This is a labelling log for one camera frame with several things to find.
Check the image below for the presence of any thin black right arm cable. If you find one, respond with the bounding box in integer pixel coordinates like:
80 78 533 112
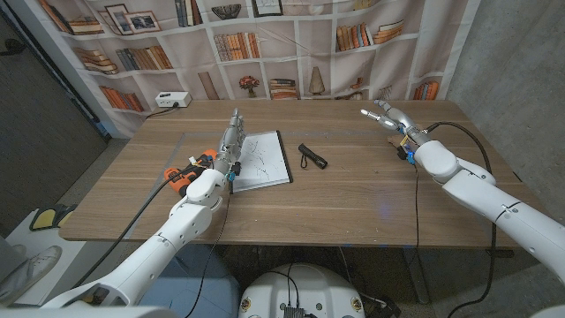
412 163 423 266

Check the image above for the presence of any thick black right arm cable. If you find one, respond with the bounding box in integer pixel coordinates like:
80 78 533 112
426 121 498 318

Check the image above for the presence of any white power strip box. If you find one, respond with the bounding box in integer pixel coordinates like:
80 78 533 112
154 91 192 109

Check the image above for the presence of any black power adapter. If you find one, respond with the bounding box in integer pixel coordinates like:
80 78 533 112
365 298 403 318

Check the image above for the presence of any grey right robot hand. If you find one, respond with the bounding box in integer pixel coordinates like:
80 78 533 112
360 99 432 147

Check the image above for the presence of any black flashlight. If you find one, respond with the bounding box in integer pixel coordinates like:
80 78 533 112
298 142 329 170

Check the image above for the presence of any dark perforated wall panel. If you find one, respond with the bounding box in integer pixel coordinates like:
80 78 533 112
0 8 111 235

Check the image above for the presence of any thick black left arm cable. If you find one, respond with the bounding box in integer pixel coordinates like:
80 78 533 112
70 163 208 291

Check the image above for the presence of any black power strip cable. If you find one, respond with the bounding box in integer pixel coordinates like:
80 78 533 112
145 102 180 119

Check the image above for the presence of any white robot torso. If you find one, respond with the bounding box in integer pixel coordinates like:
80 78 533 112
237 263 366 318

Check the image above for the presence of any white sneaker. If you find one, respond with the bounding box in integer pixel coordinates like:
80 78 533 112
0 245 64 306

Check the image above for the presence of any grey table leg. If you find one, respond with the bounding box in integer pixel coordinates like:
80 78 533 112
401 246 432 306

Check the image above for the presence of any yellow black foot pedal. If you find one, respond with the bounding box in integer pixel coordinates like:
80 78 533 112
28 203 59 232
56 203 79 229

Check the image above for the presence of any orange black power drill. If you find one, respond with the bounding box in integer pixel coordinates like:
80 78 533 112
163 148 218 198

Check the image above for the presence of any thin black torso cable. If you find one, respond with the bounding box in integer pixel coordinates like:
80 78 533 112
264 263 301 308

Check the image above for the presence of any printed bookshelf backdrop cloth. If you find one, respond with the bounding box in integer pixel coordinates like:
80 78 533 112
6 0 482 138

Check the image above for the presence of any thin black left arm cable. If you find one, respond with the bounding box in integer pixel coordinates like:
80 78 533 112
184 174 235 318

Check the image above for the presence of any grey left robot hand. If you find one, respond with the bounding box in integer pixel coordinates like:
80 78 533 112
212 108 247 176

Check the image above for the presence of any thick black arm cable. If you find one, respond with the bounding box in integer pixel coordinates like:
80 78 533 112
70 163 208 291
426 121 498 318

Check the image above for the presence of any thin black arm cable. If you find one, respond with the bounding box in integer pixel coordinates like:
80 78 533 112
412 163 423 266
184 174 235 318

